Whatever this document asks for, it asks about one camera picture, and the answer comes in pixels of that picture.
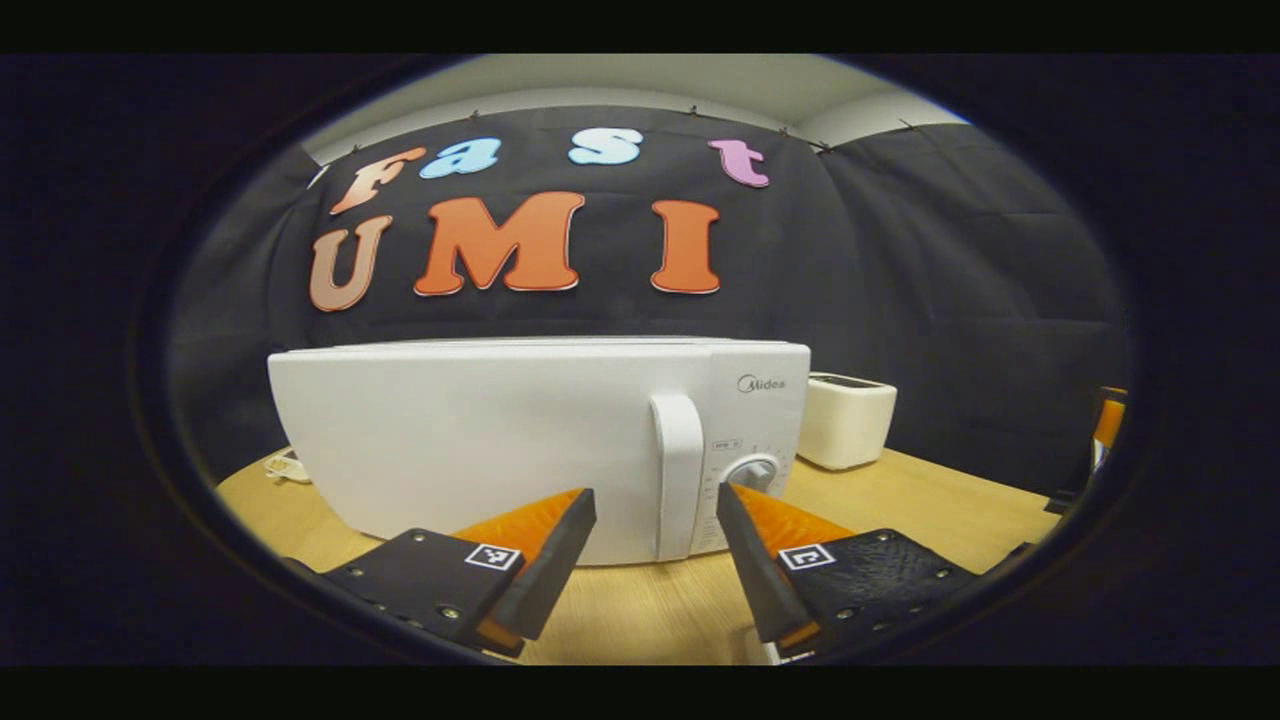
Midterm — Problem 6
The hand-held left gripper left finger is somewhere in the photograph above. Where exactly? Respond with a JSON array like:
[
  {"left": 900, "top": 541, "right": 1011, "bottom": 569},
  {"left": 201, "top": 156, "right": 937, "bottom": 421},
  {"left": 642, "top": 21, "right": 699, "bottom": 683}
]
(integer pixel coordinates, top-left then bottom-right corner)
[{"left": 320, "top": 488, "right": 598, "bottom": 661}]

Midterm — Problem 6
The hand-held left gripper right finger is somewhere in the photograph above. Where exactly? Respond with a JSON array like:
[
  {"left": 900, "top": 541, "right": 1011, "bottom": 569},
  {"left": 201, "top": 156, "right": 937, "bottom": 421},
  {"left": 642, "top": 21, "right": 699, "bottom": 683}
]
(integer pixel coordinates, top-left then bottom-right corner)
[{"left": 716, "top": 482, "right": 977, "bottom": 659}]

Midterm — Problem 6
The white microwave oven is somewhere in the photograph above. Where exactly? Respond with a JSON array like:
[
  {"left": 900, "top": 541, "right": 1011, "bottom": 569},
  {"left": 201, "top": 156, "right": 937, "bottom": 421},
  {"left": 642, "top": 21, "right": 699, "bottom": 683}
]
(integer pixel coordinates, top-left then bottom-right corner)
[{"left": 267, "top": 336, "right": 812, "bottom": 568}]

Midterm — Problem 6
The white toaster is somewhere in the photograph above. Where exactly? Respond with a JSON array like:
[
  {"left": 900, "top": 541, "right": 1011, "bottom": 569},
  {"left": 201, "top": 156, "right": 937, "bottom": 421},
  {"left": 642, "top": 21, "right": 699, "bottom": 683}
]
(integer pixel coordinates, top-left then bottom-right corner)
[{"left": 797, "top": 371, "right": 899, "bottom": 472}]

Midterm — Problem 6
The white compartment dish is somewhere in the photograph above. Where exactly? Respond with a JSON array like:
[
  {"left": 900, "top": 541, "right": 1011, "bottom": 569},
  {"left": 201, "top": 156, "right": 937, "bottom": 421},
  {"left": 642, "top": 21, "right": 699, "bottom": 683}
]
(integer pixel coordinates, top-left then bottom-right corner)
[{"left": 261, "top": 449, "right": 314, "bottom": 485}]

